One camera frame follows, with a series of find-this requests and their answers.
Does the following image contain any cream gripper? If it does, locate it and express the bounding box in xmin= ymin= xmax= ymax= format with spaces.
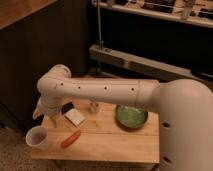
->
xmin=32 ymin=100 xmax=62 ymax=128

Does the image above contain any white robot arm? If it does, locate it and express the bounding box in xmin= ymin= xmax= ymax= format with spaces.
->
xmin=33 ymin=64 xmax=213 ymax=171

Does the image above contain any green ceramic bowl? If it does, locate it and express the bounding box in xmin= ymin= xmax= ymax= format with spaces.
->
xmin=115 ymin=105 xmax=148 ymax=128

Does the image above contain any black rectangular block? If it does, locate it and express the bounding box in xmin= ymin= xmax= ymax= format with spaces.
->
xmin=62 ymin=102 xmax=74 ymax=114

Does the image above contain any white square sponge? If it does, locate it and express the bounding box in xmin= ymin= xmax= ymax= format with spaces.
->
xmin=65 ymin=109 xmax=85 ymax=126

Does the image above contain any orange carrot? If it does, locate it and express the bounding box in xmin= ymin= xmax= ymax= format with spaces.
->
xmin=61 ymin=130 xmax=81 ymax=148

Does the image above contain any wooden table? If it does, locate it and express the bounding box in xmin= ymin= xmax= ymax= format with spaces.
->
xmin=31 ymin=77 xmax=161 ymax=171

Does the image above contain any small white bottle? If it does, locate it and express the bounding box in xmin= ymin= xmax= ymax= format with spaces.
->
xmin=89 ymin=102 xmax=99 ymax=113

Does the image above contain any dark wooden cabinet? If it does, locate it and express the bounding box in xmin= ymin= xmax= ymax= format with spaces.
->
xmin=0 ymin=0 xmax=88 ymax=132

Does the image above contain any grey metal shelf frame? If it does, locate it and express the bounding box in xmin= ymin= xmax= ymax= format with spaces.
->
xmin=89 ymin=0 xmax=213 ymax=85

